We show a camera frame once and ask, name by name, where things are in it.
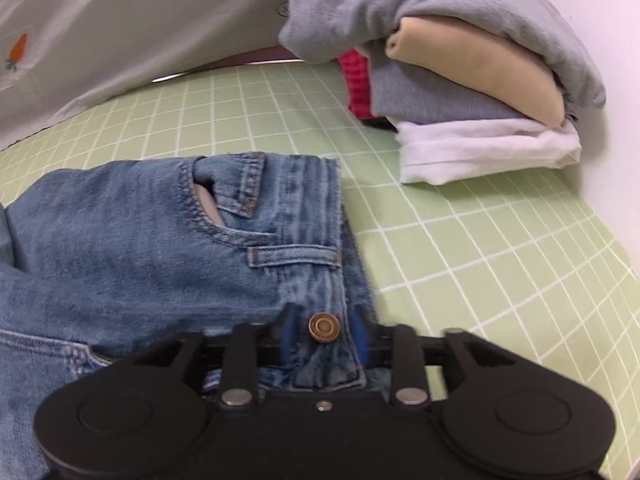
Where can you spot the grey folded garment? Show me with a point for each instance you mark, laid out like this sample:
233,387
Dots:
410,95

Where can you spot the white folded garment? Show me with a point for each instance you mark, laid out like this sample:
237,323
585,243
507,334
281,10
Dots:
475,150

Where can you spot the beige folded garment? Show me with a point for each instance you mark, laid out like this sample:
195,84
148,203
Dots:
475,70

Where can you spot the green checked mat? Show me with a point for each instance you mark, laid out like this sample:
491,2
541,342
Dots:
475,260

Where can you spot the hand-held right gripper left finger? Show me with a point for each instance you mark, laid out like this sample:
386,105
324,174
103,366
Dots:
288,342

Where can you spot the blue denim jeans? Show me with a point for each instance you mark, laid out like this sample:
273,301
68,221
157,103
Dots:
125,240

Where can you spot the white carrot printed cloth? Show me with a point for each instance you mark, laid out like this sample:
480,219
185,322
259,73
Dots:
125,20

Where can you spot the red knitted garment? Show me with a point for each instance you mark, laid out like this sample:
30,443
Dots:
355,85

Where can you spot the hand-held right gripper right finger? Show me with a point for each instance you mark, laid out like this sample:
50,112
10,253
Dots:
361,342

